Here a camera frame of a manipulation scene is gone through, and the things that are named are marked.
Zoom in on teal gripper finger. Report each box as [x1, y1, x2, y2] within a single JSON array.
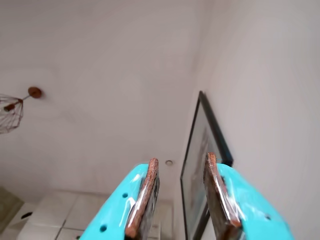
[[203, 152, 294, 240], [82, 157, 161, 240]]

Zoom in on black framed picture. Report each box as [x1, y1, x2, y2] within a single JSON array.
[[179, 90, 235, 240]]

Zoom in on copper wire cage ceiling lamp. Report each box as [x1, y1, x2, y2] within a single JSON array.
[[0, 86, 43, 136]]

